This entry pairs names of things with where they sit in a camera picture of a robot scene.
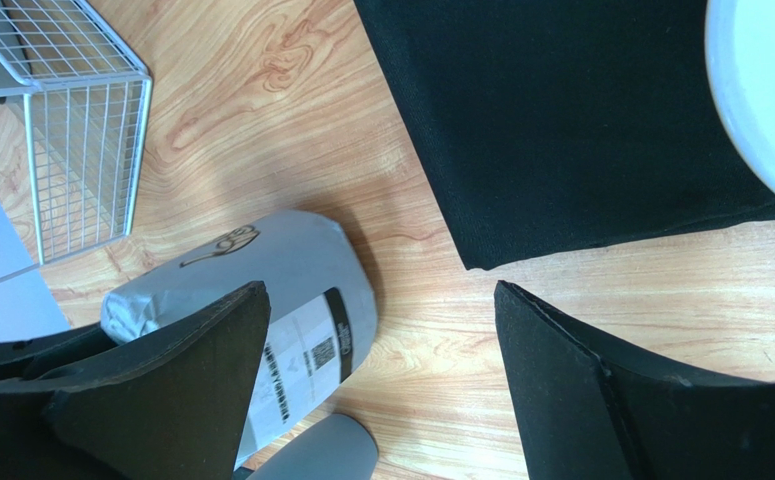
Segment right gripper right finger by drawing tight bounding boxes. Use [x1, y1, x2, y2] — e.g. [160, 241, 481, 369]
[494, 281, 775, 479]

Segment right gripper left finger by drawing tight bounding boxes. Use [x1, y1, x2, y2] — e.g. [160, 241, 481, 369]
[0, 281, 271, 479]

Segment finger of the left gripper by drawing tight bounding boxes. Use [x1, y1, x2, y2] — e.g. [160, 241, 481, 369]
[0, 324, 117, 381]

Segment grey toilet paper roll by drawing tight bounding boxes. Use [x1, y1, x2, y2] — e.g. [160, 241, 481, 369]
[100, 210, 378, 463]

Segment blue plastic cup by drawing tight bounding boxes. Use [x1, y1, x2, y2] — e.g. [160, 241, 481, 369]
[234, 414, 379, 480]

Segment black cloth placemat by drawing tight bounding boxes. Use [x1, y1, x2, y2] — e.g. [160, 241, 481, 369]
[356, 0, 775, 270]

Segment white orange mug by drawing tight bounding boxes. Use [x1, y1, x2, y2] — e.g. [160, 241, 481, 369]
[704, 0, 775, 193]

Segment white wire shelf rack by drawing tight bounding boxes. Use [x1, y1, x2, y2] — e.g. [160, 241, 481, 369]
[0, 1, 153, 268]

